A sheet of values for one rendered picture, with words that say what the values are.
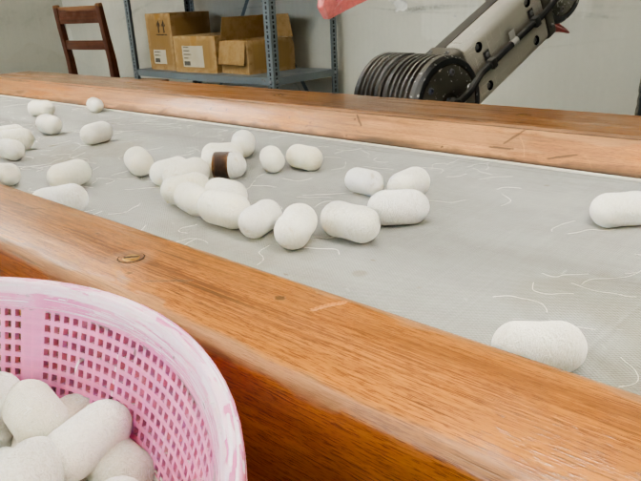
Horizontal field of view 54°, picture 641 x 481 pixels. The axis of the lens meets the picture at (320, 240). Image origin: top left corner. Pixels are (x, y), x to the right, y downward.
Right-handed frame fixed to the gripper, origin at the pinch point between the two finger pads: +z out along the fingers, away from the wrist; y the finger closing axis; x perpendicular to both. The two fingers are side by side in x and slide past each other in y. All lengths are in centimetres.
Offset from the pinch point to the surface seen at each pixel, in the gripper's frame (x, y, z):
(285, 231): -5.6, 15.3, 23.6
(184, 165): -3.0, 0.5, 19.6
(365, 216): -3.7, 18.0, 20.7
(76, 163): -5.4, -7.8, 22.7
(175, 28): 110, -241, -116
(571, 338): -7.4, 31.4, 25.3
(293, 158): 3.1, 3.2, 13.7
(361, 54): 144, -150, -135
